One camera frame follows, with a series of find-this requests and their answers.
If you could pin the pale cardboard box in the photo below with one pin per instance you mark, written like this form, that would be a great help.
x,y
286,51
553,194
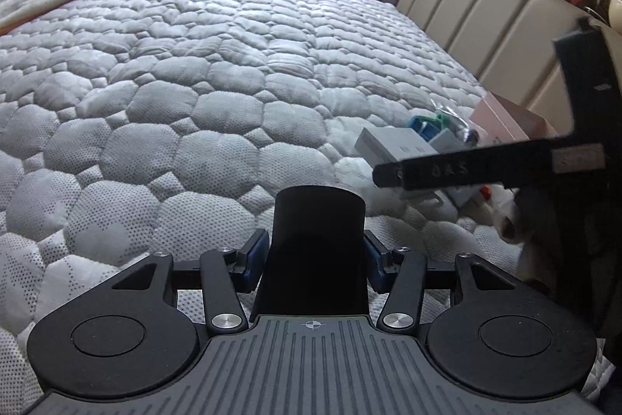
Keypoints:
x,y
505,118

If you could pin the red packet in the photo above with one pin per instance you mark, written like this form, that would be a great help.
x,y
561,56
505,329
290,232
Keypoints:
x,y
485,192

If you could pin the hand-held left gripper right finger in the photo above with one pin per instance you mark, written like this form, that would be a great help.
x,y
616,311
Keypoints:
x,y
374,264

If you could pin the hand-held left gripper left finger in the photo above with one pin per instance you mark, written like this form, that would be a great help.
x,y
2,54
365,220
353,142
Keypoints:
x,y
255,266

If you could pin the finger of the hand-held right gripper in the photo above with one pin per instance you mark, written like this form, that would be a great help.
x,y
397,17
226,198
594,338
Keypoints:
x,y
486,164

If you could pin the grey quilted mattress pad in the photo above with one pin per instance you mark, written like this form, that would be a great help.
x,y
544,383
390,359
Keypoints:
x,y
194,104

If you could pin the blue item in plastic bag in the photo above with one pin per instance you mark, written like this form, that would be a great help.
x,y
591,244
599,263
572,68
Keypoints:
x,y
464,130

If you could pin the grey small box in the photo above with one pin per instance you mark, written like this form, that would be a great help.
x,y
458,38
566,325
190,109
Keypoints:
x,y
388,145

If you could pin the black curved case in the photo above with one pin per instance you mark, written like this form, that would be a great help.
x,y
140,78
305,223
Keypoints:
x,y
313,249

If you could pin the white round object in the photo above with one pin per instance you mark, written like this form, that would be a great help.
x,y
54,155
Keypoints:
x,y
616,11

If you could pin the beige padded headboard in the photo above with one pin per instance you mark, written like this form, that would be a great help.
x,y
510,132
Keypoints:
x,y
491,21

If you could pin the person's right hand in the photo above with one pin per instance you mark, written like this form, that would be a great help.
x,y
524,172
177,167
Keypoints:
x,y
510,213

